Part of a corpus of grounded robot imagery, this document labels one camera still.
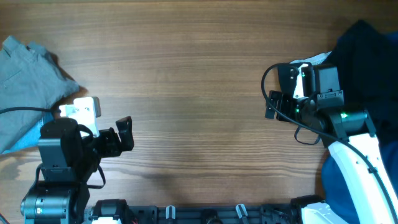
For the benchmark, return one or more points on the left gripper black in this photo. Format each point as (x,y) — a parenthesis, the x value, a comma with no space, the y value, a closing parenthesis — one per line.
(115,140)

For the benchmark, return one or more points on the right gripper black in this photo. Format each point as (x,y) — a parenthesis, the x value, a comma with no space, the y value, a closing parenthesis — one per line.
(285,104)

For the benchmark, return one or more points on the grey shorts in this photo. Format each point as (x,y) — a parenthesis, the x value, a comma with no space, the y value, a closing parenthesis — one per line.
(29,78)

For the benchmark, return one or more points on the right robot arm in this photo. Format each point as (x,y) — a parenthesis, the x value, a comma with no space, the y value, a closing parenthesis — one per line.
(317,104)

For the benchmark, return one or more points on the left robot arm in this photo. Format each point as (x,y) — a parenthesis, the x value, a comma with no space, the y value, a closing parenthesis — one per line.
(70,153)

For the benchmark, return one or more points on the folded blue denim jeans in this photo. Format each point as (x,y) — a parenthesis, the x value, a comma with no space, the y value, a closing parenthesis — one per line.
(31,138)

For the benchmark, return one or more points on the black garment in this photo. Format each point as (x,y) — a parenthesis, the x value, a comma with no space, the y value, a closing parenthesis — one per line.
(367,65)

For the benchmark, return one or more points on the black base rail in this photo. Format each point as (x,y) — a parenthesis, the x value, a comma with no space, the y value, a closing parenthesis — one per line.
(240,213)

